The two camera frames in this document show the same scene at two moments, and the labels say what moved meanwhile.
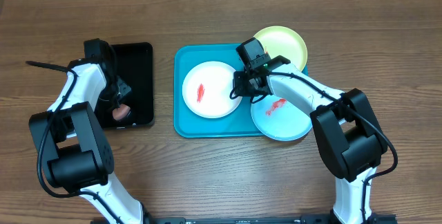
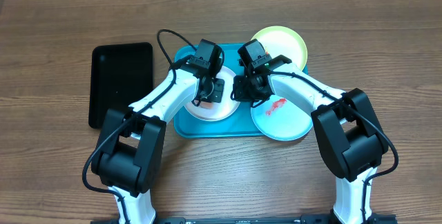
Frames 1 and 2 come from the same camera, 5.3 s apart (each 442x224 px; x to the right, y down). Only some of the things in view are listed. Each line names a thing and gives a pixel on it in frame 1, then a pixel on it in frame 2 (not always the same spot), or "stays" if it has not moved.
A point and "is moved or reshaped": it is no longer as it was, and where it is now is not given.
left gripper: x=125 y=90 -> x=219 y=92
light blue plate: x=278 y=119 stays
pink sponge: x=121 y=112 is moved or reshaped
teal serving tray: x=238 y=123 stays
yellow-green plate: x=285 y=42 stays
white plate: x=206 y=88 stays
